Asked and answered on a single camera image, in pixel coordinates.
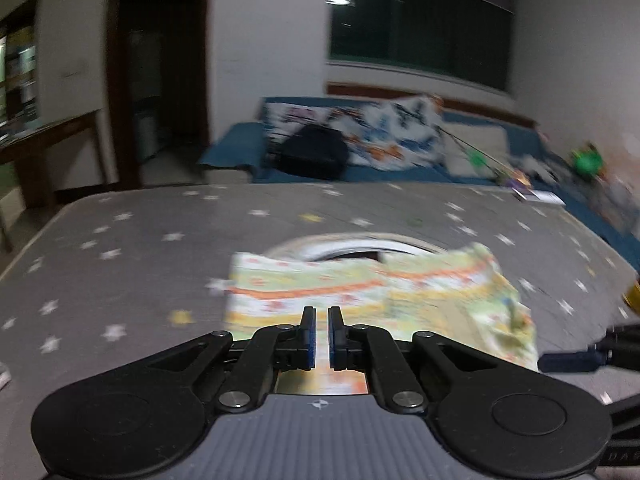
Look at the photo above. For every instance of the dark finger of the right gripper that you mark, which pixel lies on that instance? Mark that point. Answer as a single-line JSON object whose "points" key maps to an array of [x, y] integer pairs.
{"points": [[585, 361]]}

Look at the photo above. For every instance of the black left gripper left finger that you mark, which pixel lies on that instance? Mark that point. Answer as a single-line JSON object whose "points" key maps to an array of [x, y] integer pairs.
{"points": [[145, 416]]}

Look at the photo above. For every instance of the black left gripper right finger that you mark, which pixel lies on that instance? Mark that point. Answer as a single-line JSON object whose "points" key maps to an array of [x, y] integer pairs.
{"points": [[492, 415]]}

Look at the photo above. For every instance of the floral patterned cloth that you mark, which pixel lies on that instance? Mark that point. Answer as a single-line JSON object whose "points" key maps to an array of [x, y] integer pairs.
{"points": [[460, 294]]}

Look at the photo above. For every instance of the yellow object at edge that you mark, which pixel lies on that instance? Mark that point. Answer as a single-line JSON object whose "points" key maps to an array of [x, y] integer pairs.
{"points": [[632, 296]]}

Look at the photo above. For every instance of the grey star pattern bedsheet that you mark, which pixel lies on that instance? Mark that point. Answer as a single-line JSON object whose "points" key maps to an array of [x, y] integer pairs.
{"points": [[119, 276]]}

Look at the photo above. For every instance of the small book on sofa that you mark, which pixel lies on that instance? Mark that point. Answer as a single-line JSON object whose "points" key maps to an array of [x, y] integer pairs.
{"points": [[529, 195]]}

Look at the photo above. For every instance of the green toy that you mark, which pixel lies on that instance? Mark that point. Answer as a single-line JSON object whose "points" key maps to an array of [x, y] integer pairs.
{"points": [[587, 162]]}

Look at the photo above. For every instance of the blue sofa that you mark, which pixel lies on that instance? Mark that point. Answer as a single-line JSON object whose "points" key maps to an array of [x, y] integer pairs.
{"points": [[246, 146]]}

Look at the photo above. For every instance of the white cushion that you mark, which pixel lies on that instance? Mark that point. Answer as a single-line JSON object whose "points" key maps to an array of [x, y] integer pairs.
{"points": [[475, 151]]}

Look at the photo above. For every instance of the dark wooden desk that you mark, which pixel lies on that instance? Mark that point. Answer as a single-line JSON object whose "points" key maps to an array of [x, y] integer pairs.
{"points": [[26, 151]]}

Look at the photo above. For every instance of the colourful patterned pillow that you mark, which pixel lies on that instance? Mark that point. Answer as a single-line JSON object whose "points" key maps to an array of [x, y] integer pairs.
{"points": [[390, 135]]}

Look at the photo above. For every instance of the black backpack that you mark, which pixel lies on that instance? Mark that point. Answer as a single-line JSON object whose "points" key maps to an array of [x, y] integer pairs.
{"points": [[315, 152]]}

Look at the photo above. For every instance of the dark window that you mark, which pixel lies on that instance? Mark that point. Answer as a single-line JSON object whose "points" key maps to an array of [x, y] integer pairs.
{"points": [[468, 40]]}

